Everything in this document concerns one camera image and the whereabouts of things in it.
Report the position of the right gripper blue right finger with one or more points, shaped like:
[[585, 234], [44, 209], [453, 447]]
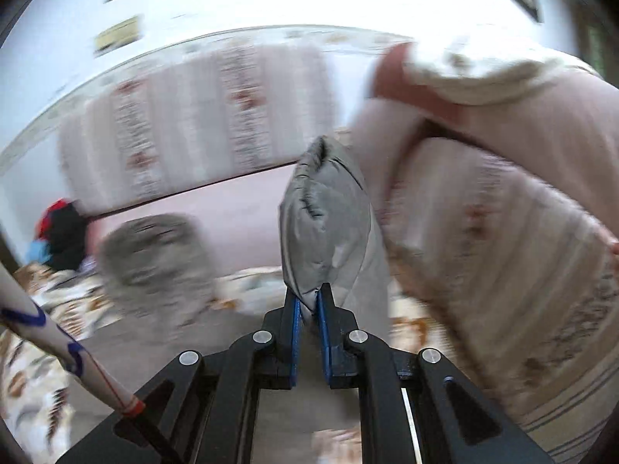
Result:
[[354, 359]]

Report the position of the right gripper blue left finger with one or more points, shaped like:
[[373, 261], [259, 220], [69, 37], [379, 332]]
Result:
[[265, 359]]

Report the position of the olive quilted hooded jacket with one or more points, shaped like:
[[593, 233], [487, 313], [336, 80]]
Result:
[[163, 279]]

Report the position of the pile of dark clothes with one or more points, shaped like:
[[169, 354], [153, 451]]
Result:
[[60, 238]]

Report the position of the pink quilted sofa cushion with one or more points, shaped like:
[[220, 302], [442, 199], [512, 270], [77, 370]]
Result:
[[236, 219]]

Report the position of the striped floral side cushion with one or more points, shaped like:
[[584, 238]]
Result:
[[525, 280]]

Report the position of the striped floral back cushion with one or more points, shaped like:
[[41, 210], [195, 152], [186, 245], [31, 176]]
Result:
[[212, 117]]

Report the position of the cream cloth on armrest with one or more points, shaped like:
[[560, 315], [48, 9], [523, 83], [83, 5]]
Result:
[[479, 74]]

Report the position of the pink sofa armrest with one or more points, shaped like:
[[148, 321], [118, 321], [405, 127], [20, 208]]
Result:
[[565, 133]]

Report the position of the small wall plaque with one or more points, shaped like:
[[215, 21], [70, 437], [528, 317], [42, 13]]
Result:
[[118, 35]]

